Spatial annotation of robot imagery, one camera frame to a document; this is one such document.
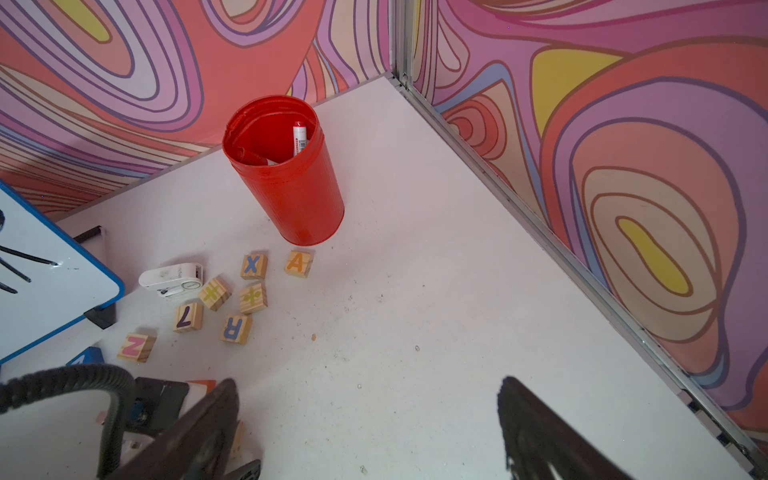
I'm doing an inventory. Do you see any wooden block purple seven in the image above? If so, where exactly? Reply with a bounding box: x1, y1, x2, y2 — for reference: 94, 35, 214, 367
173, 302, 203, 333

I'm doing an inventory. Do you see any wooden block letter X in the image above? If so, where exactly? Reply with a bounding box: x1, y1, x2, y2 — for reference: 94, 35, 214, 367
240, 252, 268, 280

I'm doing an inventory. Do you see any whiteboard with PEAR text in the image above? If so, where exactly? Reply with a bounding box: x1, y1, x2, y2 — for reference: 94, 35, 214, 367
1, 183, 125, 363

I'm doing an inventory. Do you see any wooden block hash sign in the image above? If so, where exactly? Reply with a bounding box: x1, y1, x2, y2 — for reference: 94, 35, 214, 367
198, 277, 232, 311

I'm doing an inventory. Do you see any white marker in cup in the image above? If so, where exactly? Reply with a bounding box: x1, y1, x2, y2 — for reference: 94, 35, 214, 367
292, 121, 308, 156

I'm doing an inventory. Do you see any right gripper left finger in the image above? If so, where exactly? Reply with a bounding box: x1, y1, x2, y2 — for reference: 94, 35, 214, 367
109, 378, 240, 479

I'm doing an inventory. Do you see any blue block number 7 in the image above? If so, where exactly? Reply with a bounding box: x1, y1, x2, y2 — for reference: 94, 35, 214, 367
67, 346, 104, 366

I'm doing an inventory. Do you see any wooden block letter Z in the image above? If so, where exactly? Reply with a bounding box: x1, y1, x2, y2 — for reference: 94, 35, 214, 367
116, 333, 156, 363

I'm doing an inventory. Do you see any wooden block letter A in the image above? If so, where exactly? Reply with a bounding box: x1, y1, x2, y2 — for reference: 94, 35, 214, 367
284, 250, 314, 278

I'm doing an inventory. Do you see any white whiteboard eraser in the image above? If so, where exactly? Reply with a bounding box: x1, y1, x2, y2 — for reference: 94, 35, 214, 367
138, 263, 204, 297

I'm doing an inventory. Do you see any red plastic cup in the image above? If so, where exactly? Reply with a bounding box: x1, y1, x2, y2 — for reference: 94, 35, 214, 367
222, 95, 345, 246

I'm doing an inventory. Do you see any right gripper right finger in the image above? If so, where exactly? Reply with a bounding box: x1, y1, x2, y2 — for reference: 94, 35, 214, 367
497, 377, 630, 480

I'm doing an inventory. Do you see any wooden block plus sign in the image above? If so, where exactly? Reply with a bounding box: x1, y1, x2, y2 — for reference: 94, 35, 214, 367
238, 282, 268, 314

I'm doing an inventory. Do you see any red block letter B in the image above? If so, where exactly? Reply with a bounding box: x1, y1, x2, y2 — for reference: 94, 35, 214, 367
187, 380, 217, 396

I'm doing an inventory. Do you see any black corrugated cable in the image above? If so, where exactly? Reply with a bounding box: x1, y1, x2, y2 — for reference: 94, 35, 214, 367
0, 363, 138, 480

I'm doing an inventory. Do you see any wooden block letter R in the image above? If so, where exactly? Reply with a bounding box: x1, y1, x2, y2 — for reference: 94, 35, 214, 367
219, 315, 252, 345

